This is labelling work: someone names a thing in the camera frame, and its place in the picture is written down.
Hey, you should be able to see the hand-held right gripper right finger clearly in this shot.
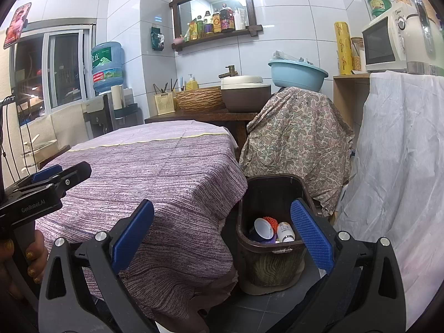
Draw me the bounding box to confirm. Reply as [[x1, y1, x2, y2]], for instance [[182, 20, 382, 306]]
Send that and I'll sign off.
[[287, 199, 407, 333]]

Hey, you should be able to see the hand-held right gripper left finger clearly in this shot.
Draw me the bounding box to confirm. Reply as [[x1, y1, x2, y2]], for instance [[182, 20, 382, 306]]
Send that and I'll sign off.
[[38, 199, 157, 333]]

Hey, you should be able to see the green hanging packet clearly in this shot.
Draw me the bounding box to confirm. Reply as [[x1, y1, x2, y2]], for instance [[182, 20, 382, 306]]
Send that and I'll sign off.
[[150, 26, 165, 52]]

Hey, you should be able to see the dark brown trash bin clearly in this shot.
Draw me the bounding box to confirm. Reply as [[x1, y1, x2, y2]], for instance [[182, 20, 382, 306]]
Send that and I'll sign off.
[[236, 174, 321, 295]]

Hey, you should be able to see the black phone stand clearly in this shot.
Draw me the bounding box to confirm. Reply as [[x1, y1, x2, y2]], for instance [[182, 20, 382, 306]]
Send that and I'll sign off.
[[0, 94, 21, 195]]

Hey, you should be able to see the brown and white pot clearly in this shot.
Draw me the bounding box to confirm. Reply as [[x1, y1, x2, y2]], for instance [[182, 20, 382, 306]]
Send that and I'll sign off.
[[220, 74, 272, 113]]

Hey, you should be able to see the person's left hand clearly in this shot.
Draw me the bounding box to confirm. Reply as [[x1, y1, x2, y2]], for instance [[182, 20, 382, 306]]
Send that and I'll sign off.
[[0, 231, 50, 301]]

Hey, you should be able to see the wicker basket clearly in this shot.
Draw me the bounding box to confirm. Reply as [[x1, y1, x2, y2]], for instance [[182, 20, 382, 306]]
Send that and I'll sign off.
[[175, 87, 226, 112]]

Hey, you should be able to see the bronze faucet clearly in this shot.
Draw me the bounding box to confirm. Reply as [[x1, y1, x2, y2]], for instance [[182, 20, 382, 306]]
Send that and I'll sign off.
[[218, 65, 241, 79]]

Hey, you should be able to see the white paper roll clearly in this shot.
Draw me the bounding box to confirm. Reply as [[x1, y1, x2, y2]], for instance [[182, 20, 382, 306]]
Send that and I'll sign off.
[[111, 85, 123, 110]]

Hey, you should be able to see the light blue plastic basin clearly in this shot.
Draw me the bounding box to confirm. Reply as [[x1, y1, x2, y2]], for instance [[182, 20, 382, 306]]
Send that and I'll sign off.
[[268, 50, 329, 92]]

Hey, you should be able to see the wooden framed mirror with shelf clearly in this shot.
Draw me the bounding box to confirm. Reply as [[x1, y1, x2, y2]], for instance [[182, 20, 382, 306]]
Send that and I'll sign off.
[[169, 0, 263, 52]]

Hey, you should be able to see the glass jar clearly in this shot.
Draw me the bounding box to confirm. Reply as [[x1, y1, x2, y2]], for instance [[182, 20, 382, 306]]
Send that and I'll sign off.
[[350, 37, 365, 73]]

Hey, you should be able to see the sliding window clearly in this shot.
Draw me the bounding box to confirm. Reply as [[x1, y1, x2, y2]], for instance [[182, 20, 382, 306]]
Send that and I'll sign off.
[[10, 19, 96, 125]]

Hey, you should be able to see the beige utensil holder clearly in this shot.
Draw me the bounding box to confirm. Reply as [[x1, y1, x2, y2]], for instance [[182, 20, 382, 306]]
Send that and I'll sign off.
[[153, 78, 177, 116]]

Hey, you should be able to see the blue water jug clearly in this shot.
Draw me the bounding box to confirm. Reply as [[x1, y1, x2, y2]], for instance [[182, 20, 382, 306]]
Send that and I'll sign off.
[[91, 42, 125, 94]]

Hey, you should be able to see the light wooden cabinet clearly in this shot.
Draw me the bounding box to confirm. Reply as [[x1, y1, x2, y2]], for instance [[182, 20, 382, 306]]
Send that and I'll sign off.
[[332, 73, 372, 136]]

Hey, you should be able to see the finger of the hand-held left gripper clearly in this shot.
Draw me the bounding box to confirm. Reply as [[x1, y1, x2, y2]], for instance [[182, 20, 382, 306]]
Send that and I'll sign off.
[[52, 161, 93, 195], [32, 165, 64, 183]]

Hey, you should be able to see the white plastic bottle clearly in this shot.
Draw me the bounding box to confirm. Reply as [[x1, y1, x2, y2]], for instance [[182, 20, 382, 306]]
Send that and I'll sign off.
[[276, 221, 296, 243]]

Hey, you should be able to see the white microwave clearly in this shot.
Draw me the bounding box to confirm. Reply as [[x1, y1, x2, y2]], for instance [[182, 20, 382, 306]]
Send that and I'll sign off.
[[362, 12, 410, 73]]

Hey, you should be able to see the white kettle chrome handle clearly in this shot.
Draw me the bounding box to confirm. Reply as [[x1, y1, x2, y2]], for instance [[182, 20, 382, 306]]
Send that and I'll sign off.
[[406, 0, 444, 76]]

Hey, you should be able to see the water dispenser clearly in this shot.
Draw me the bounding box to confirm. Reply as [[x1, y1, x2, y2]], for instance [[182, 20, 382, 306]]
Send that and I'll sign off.
[[83, 88, 143, 141]]

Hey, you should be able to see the row of condiment bottles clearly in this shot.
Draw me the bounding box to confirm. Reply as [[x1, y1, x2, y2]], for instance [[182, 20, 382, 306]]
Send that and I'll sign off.
[[187, 3, 247, 41]]

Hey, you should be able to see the floral cloth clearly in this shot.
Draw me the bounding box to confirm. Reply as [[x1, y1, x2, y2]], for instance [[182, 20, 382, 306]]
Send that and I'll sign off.
[[239, 87, 355, 217]]

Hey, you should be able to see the white cloth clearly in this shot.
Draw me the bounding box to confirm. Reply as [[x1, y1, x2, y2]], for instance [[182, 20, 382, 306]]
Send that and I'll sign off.
[[333, 70, 444, 320]]

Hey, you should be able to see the mounted phone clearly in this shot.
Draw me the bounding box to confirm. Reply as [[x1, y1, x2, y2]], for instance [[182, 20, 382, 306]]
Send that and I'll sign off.
[[3, 2, 32, 50]]

